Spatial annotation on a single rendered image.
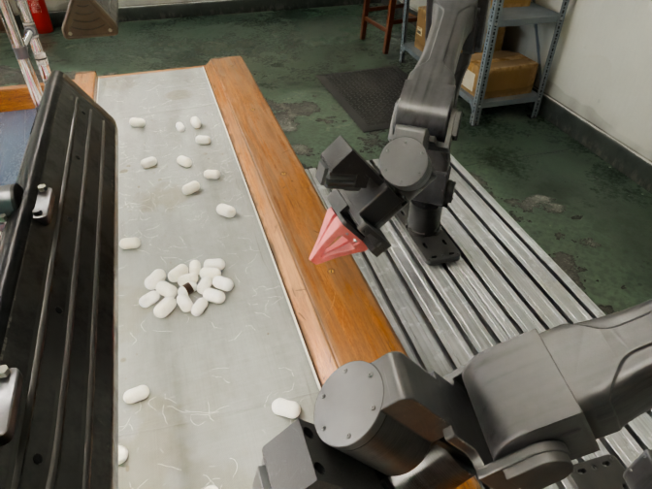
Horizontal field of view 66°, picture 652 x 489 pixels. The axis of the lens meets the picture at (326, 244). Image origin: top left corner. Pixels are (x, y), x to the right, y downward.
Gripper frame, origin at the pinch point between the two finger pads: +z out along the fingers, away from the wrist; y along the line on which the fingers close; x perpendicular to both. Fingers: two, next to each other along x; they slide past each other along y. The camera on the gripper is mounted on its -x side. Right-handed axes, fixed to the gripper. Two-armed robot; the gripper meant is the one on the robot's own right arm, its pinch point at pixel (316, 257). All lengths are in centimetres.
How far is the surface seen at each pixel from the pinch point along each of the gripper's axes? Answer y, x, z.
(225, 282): -6.3, -3.1, 13.8
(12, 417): 37, -37, 1
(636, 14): -131, 134, -138
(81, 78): -100, -20, 30
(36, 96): -60, -30, 27
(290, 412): 18.1, -0.5, 11.6
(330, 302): 3.3, 5.1, 3.1
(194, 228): -24.1, -3.6, 16.8
